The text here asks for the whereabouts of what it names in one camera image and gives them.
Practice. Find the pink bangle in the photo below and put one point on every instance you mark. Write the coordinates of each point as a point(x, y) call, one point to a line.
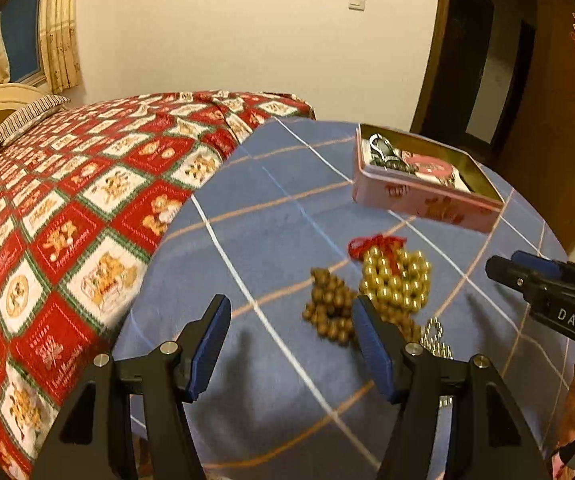
point(430, 162)

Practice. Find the silver metal keyring clip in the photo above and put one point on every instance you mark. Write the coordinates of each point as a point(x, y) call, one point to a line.
point(380, 146)

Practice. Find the blue checked tablecloth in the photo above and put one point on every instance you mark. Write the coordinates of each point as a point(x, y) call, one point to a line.
point(277, 210)

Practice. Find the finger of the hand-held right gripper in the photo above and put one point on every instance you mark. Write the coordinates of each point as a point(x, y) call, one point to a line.
point(510, 272)
point(537, 262)

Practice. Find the window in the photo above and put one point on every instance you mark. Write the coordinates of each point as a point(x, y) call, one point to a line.
point(22, 35)

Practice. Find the pink metal tin box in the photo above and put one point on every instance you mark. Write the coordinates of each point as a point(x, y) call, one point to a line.
point(417, 205)

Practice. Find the red patterned bed quilt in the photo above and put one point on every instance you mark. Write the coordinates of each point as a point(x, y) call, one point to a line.
point(67, 210)

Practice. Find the brown wooden door frame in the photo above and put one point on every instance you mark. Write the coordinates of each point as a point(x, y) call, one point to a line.
point(435, 35)

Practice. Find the white light switch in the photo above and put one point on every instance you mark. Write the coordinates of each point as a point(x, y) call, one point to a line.
point(357, 2)

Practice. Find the striped pillow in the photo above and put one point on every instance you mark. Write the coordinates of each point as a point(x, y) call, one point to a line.
point(27, 117)

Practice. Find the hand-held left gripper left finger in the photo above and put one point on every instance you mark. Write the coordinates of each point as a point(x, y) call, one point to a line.
point(210, 345)

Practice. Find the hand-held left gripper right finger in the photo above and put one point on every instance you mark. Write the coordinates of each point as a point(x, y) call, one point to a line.
point(375, 350)

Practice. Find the brown wooden door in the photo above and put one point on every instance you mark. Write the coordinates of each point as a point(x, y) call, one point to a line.
point(552, 135)

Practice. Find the green jade bangle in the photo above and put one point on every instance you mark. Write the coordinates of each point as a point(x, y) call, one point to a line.
point(392, 165)

